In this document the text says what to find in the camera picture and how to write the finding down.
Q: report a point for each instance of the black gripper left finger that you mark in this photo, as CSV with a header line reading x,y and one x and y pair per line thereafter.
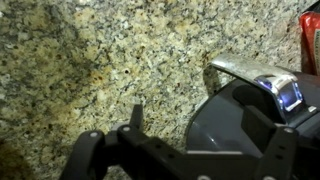
x,y
137,116

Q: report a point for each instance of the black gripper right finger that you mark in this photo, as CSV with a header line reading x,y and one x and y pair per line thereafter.
x,y
258,128

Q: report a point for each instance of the black red protein powder bag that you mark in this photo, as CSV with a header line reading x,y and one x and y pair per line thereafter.
x,y
310,40

